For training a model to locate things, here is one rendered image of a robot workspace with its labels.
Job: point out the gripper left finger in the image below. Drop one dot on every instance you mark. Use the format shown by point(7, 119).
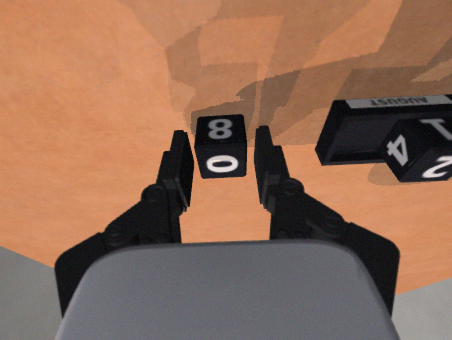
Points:
point(153, 220)

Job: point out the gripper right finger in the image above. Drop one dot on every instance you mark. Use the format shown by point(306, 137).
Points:
point(292, 210)

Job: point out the black number cube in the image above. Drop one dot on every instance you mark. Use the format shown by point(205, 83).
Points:
point(419, 150)
point(221, 146)

